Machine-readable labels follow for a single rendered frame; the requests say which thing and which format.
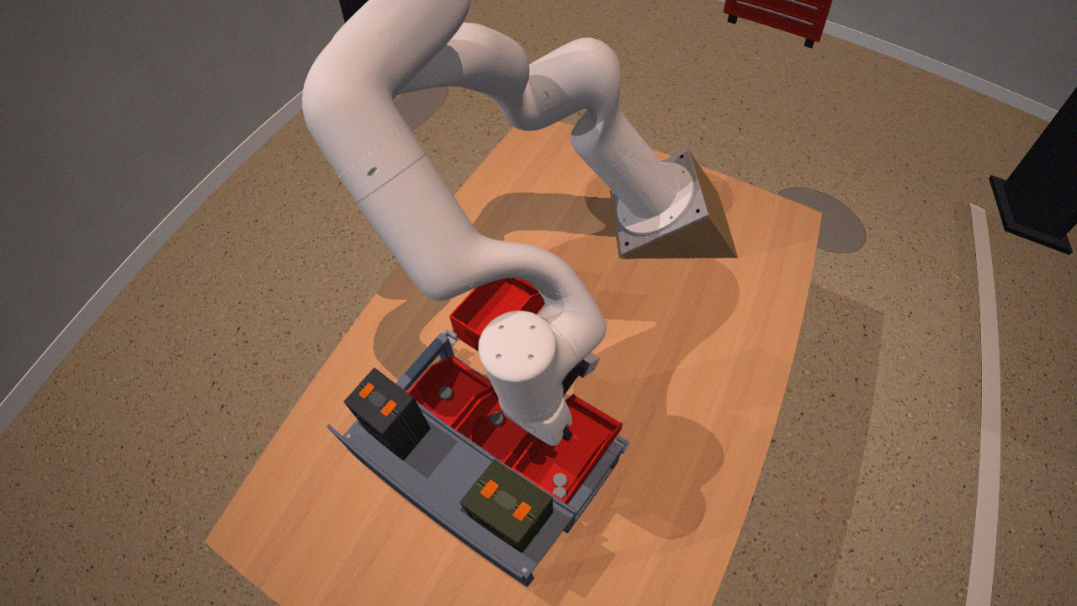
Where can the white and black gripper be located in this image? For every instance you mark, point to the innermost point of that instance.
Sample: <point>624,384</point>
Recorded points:
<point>551,430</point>

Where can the grey metal shelf rack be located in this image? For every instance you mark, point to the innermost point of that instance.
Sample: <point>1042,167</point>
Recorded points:
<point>445,464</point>

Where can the red bin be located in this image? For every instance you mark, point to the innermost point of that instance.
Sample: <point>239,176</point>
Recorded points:
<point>488,301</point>
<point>467,390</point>
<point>496,440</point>
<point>592,434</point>

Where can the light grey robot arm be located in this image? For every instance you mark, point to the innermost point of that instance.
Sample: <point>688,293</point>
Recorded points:
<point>348,107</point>

